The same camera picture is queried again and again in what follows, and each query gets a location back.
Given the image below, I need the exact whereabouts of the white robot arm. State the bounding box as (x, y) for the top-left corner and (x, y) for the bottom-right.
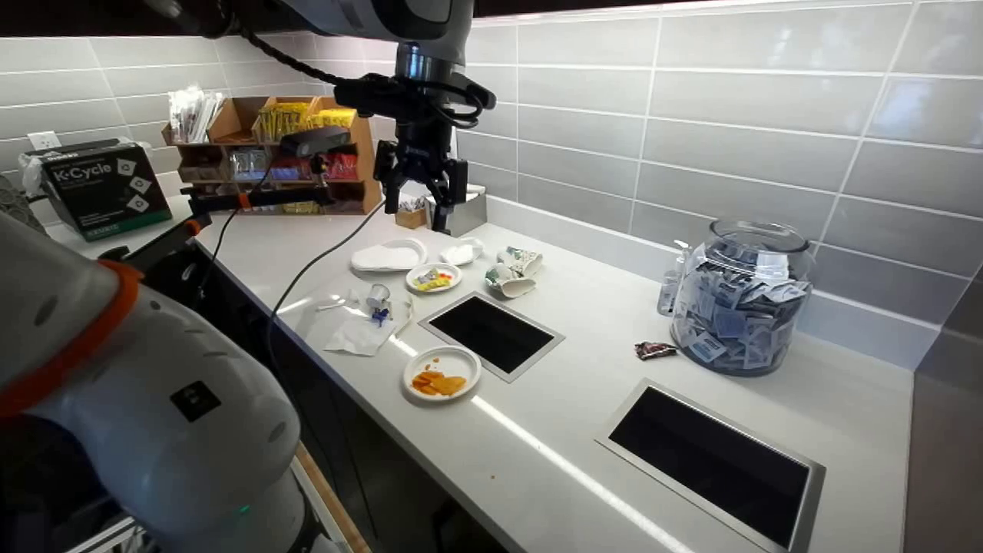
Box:
(0, 0), (494, 553)

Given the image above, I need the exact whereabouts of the small clear sanitizer bottle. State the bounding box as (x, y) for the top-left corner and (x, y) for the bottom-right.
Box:
(657, 239), (690, 317)

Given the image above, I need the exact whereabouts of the orange tortilla chips pile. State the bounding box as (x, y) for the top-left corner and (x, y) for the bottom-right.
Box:
(410, 367), (464, 397)

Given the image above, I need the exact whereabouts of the dark green cardboard box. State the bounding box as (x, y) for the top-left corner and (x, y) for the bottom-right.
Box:
(43, 141), (173, 242)

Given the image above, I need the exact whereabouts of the black cable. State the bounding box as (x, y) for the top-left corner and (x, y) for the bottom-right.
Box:
(210, 195), (388, 320)

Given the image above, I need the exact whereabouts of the clear plastic bag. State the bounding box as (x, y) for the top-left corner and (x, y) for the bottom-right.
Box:
(279, 285), (409, 357)

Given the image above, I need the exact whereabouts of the small clear plastic cup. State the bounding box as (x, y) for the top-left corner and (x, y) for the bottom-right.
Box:
(365, 281), (389, 317)

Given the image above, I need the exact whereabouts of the empty white oval plate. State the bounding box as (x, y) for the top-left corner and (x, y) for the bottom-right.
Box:
(349, 242), (428, 272)

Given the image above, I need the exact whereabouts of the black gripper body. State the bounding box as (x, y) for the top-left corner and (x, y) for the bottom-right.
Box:
(374, 118), (466, 231)

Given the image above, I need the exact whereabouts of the patterned paper cup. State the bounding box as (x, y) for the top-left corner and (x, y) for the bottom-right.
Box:
(489, 244), (541, 281)
(485, 266), (534, 301)

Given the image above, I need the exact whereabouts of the small dark snack wrapper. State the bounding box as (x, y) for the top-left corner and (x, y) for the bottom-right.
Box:
(636, 342), (675, 363)

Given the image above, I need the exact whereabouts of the far plate with snacks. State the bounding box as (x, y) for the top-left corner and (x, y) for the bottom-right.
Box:
(405, 263), (461, 293)

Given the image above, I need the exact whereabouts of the glass jar of packets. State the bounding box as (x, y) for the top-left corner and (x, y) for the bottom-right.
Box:
(670, 218), (807, 375)

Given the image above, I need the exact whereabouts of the metal napkin dispenser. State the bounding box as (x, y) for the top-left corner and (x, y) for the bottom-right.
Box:
(446, 183), (489, 236)

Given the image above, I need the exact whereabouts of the wooden condiment organizer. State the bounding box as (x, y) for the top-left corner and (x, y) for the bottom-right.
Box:
(163, 96), (380, 216)

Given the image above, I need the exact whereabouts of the white paper plate with chips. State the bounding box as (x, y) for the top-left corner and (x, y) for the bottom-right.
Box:
(399, 348), (482, 403)

